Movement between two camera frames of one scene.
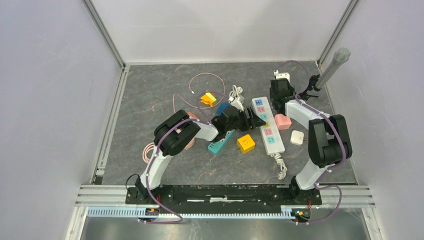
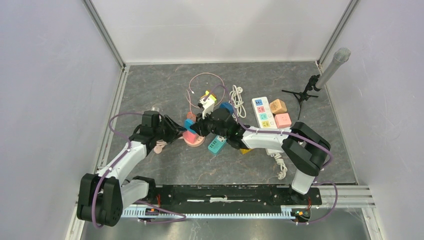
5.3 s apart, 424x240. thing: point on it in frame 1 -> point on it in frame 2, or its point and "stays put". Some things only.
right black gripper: x=292 y=90 -> x=199 y=124
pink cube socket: x=283 y=122 stays put
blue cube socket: x=222 y=107 stays put
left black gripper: x=256 y=123 -> x=175 y=130
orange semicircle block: x=193 y=115 stays put
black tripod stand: x=312 y=82 stays put
